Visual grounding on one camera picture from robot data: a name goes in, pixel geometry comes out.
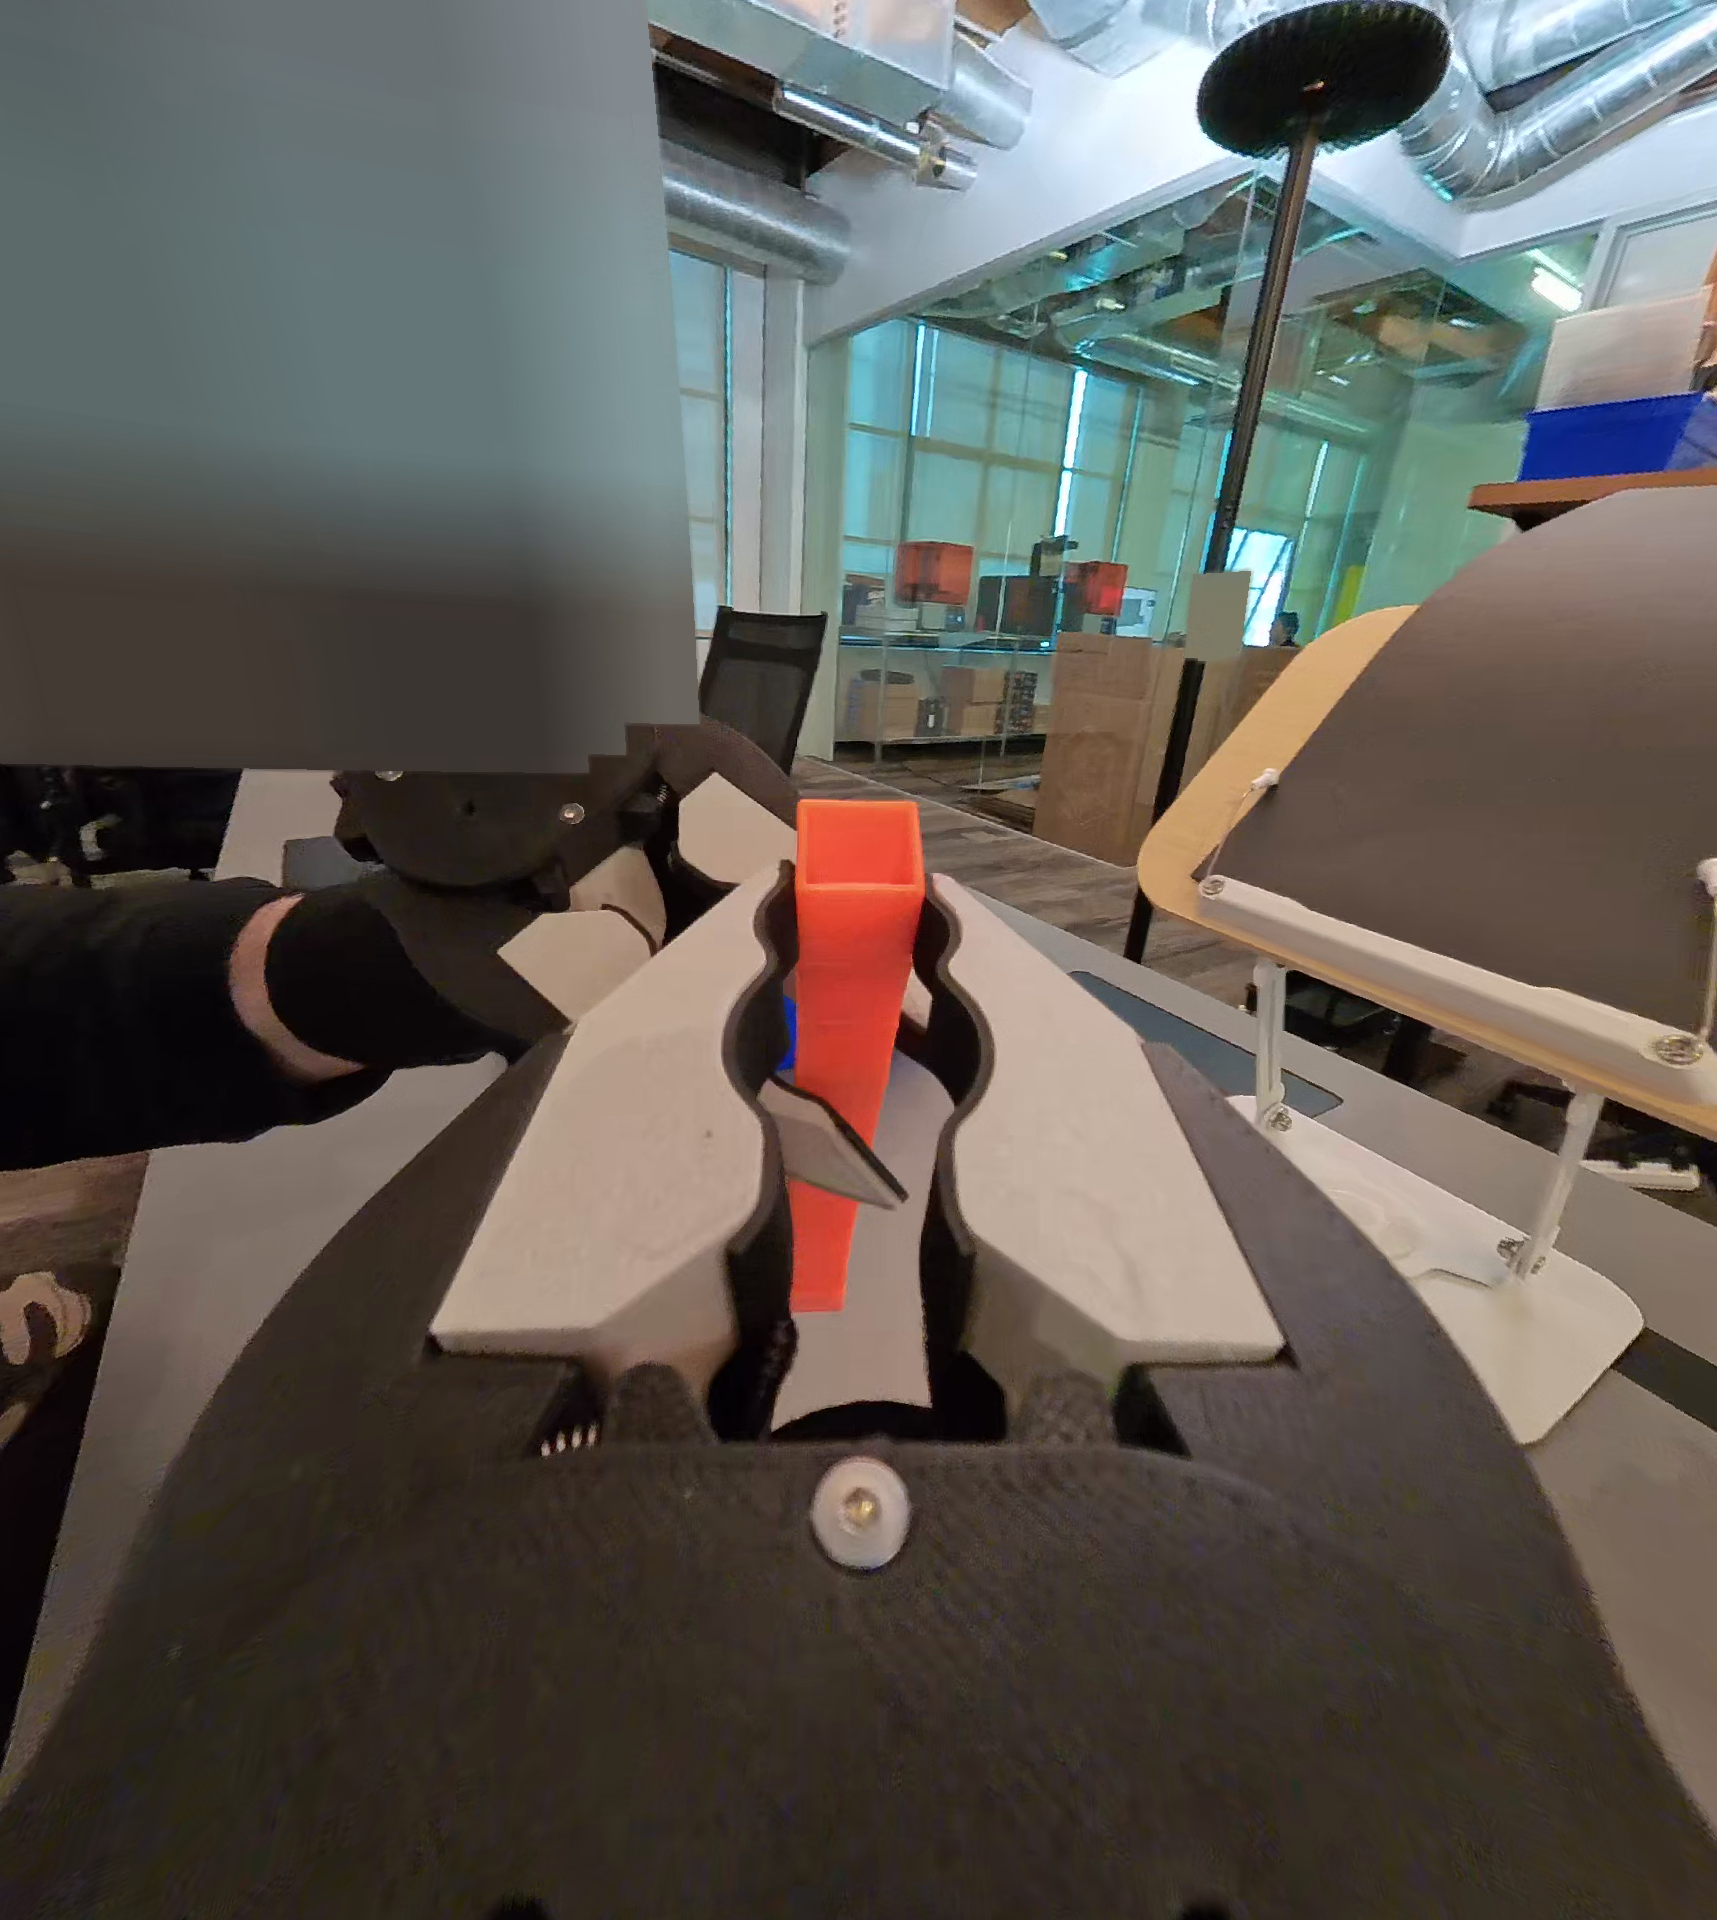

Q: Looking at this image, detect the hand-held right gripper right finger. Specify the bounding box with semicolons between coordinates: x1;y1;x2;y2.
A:
918;877;1292;1392

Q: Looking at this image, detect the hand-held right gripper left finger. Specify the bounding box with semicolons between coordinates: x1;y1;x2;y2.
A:
430;864;802;1392

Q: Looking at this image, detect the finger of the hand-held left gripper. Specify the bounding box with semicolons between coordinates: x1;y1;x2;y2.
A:
761;1075;915;1212
496;847;675;1026

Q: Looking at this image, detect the person's left forearm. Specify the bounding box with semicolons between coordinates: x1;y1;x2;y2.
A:
0;870;394;1178

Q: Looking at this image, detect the person's left hand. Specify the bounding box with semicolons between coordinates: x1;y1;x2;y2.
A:
234;864;578;1076

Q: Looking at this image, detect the black office chair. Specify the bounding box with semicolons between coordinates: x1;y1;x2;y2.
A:
696;607;833;774

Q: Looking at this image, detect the white board stand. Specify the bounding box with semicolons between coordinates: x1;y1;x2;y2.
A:
1195;856;1717;1452

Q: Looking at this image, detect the large cardboard box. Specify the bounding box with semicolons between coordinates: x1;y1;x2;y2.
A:
1037;631;1299;870

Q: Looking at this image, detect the wooden board with black mat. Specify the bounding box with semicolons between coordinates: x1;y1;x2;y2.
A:
1135;475;1717;1178

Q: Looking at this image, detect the wooden standing desk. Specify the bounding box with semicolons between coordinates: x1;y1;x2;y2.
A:
1470;457;1717;535

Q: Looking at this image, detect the small blue bin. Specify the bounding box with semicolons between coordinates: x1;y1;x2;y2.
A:
1524;391;1717;487

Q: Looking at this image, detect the black round-top pole stand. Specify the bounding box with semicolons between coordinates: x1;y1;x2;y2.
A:
1122;0;1456;969

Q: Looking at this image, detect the silver ventilation duct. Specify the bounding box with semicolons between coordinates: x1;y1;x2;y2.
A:
649;0;1037;192
661;136;855;291

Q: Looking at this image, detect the silver bent duct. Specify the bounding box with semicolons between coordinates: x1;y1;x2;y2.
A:
1392;0;1717;205

